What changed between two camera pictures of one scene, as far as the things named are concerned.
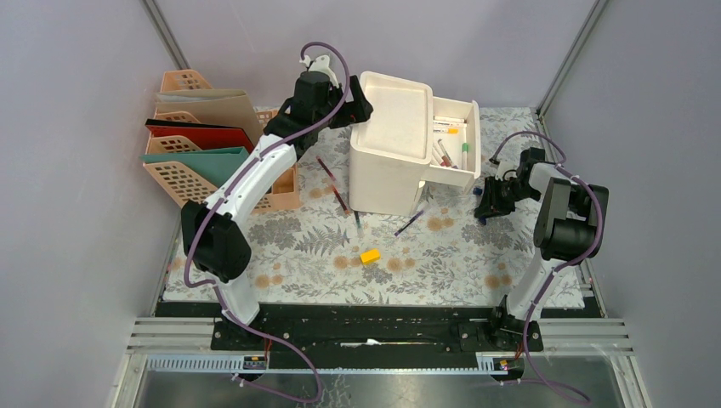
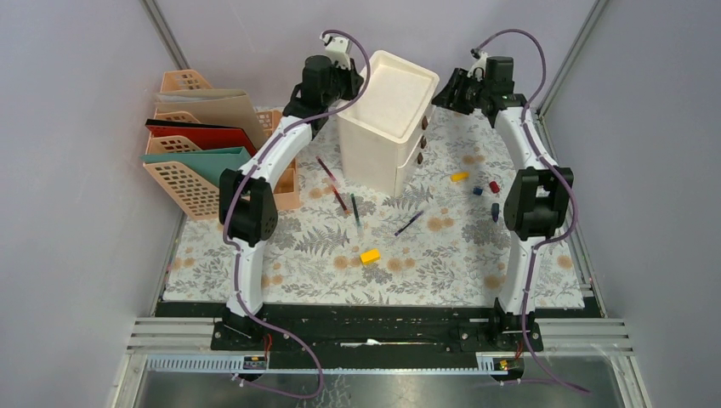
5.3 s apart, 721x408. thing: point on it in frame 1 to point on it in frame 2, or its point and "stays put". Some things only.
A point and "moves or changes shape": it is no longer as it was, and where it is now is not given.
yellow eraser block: x=369 y=256 stays put
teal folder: x=217 y=165 stays put
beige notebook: x=222 y=106 stays put
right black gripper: x=490 y=205 to x=457 y=82
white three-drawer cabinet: x=410 y=138 moves or changes shape
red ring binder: x=207 y=136 stays put
